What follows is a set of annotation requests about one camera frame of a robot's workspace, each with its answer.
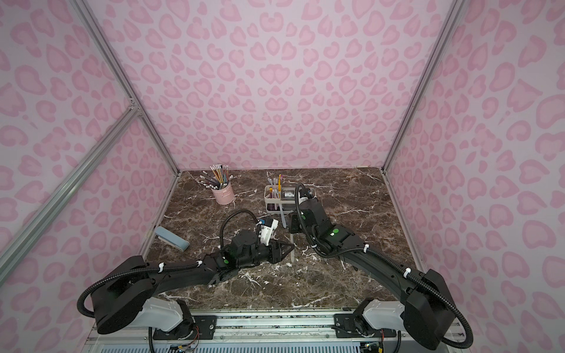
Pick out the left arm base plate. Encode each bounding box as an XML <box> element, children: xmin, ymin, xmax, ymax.
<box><xmin>152</xmin><ymin>316</ymin><xmax>218</xmax><ymax>341</ymax></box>

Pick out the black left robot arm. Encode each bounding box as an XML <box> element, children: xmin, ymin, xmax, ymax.
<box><xmin>77</xmin><ymin>209</ymin><xmax>295</xmax><ymax>335</ymax></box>

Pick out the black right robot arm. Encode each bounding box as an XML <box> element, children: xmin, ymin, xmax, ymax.
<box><xmin>291</xmin><ymin>183</ymin><xmax>474</xmax><ymax>350</ymax></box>

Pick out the aluminium frame rail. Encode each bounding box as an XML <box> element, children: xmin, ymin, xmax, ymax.
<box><xmin>81</xmin><ymin>308</ymin><xmax>464</xmax><ymax>353</ymax></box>

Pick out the pink pencil cup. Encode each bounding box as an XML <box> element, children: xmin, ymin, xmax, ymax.
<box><xmin>212</xmin><ymin>183</ymin><xmax>235</xmax><ymax>205</ymax></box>

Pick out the coloured pencils bunch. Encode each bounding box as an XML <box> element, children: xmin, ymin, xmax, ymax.
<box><xmin>199</xmin><ymin>164</ymin><xmax>230</xmax><ymax>191</ymax></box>

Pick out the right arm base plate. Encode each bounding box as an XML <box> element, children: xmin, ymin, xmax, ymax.
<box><xmin>331</xmin><ymin>312</ymin><xmax>397</xmax><ymax>339</ymax></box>

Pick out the grey blue toothbrush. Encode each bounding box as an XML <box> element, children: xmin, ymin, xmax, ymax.
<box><xmin>279</xmin><ymin>204</ymin><xmax>287</xmax><ymax>229</ymax></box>

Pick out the cream toothbrush holder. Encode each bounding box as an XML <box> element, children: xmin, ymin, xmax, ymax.
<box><xmin>263</xmin><ymin>185</ymin><xmax>296</xmax><ymax>214</ymax></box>

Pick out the grey blue box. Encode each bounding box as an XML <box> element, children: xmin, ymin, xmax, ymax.
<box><xmin>154</xmin><ymin>227</ymin><xmax>190</xmax><ymax>252</ymax></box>

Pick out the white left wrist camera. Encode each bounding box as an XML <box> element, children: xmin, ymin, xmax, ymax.
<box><xmin>259</xmin><ymin>217</ymin><xmax>279</xmax><ymax>246</ymax></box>

